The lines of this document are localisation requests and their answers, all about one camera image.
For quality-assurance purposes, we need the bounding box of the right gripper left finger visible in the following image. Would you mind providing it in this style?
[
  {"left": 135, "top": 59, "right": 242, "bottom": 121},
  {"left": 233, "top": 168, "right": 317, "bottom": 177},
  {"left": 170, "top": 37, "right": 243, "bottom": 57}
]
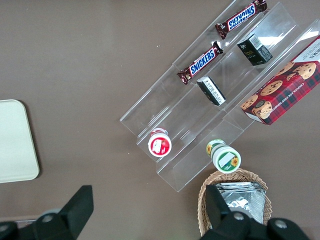
[{"left": 34, "top": 184, "right": 95, "bottom": 240}]

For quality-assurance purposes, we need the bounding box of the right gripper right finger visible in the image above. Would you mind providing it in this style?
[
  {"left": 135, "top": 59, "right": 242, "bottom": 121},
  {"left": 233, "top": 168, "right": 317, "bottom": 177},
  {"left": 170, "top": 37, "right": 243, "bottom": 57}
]
[{"left": 203, "top": 184, "right": 253, "bottom": 240}]

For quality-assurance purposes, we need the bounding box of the light wicker basket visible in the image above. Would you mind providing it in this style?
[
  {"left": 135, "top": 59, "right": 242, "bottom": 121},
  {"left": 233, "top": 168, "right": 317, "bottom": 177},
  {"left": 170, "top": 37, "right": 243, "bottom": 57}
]
[{"left": 198, "top": 168, "right": 272, "bottom": 238}]

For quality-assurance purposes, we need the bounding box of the cream plastic serving tray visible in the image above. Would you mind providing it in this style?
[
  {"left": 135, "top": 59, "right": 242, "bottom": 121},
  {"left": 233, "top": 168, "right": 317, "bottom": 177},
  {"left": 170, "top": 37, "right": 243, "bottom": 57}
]
[{"left": 0, "top": 99, "right": 41, "bottom": 185}]

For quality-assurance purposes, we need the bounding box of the silver foil package stack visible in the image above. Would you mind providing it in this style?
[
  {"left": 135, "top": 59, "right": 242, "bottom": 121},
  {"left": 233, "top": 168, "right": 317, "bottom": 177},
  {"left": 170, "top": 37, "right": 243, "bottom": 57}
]
[{"left": 212, "top": 181, "right": 266, "bottom": 226}]

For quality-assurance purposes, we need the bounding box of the green lid snack cup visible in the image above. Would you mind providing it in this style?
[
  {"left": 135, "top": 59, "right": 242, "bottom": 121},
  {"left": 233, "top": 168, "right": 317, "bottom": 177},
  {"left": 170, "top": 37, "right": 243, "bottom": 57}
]
[{"left": 205, "top": 139, "right": 242, "bottom": 174}]

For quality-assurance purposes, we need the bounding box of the red lid snack cup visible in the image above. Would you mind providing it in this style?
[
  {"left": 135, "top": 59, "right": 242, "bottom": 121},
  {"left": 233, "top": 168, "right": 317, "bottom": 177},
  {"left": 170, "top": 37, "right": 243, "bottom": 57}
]
[{"left": 147, "top": 127, "right": 173, "bottom": 158}]

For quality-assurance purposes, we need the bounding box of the clear acrylic stepped shelf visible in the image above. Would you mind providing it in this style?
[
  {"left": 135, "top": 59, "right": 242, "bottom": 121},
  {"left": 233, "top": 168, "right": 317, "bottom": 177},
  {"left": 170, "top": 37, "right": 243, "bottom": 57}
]
[{"left": 119, "top": 0, "right": 320, "bottom": 193}]

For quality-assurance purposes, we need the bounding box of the small black carton box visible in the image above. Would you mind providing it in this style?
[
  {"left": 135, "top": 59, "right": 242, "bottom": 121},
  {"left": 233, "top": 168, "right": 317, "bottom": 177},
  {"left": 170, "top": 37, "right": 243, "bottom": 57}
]
[
  {"left": 196, "top": 76, "right": 227, "bottom": 107},
  {"left": 236, "top": 33, "right": 273, "bottom": 67}
]

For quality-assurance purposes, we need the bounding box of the red tartan cookie box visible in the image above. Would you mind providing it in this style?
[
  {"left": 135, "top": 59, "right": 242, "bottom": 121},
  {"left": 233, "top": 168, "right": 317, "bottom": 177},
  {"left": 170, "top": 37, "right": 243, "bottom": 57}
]
[{"left": 240, "top": 34, "right": 320, "bottom": 126}]

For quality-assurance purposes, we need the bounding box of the Snickers chocolate bar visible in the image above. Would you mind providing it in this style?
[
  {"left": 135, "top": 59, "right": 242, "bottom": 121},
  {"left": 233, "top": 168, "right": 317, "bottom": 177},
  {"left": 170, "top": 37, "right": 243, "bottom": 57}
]
[
  {"left": 215, "top": 0, "right": 268, "bottom": 40},
  {"left": 176, "top": 41, "right": 224, "bottom": 86}
]

